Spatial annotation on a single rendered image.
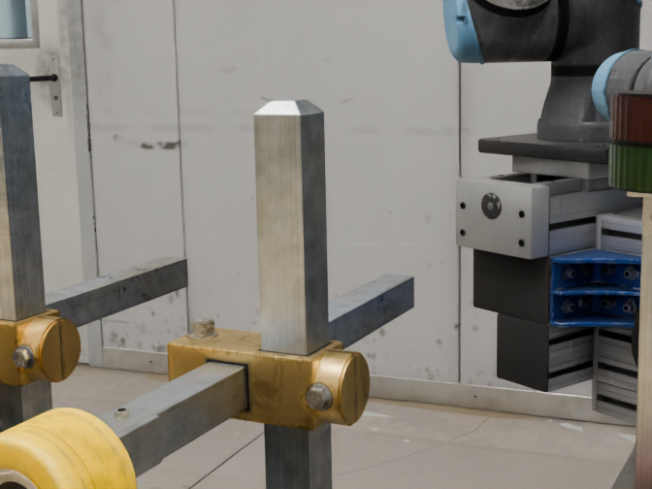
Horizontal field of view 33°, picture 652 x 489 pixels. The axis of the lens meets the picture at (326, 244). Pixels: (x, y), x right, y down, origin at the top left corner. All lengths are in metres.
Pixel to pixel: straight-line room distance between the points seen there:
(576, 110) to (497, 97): 1.92
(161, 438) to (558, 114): 0.94
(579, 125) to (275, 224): 0.81
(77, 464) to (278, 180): 0.24
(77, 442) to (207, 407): 0.14
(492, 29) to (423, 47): 2.03
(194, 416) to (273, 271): 0.11
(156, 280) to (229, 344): 0.33
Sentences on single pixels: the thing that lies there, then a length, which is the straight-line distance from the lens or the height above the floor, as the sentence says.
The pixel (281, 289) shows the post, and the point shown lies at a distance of 0.73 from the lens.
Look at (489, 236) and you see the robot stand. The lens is 1.42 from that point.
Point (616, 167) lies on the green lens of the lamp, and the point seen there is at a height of 1.11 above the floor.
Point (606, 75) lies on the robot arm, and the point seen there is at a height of 1.14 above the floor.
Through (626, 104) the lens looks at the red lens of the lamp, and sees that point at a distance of 0.58.
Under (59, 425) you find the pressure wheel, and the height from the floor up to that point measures 0.98.
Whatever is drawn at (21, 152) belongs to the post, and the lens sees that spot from 0.86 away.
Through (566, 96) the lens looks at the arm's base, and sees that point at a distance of 1.49.
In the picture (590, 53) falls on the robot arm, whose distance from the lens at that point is 1.49.
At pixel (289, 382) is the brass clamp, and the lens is 0.73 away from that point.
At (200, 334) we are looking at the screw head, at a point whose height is 0.97.
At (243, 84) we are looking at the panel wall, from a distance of 3.70.
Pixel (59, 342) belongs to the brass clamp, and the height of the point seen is 0.95.
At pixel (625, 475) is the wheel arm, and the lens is 0.84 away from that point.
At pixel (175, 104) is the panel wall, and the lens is 3.83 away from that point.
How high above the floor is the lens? 1.18
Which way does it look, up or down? 10 degrees down
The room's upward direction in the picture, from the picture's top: 1 degrees counter-clockwise
